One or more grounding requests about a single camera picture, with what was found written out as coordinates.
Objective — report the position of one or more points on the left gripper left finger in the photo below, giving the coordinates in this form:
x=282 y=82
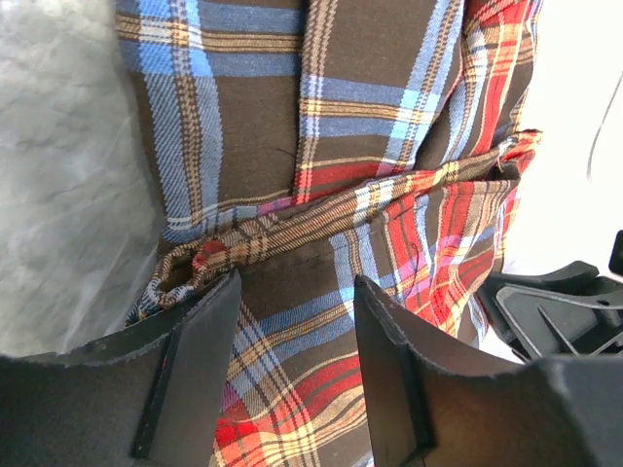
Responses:
x=149 y=395

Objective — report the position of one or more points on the red brown plaid shirt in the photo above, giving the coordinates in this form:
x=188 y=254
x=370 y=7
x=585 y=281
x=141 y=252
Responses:
x=305 y=143

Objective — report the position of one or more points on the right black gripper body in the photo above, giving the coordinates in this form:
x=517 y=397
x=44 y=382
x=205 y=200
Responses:
x=571 y=311

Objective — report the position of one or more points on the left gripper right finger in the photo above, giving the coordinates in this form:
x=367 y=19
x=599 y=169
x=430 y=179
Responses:
x=432 y=400

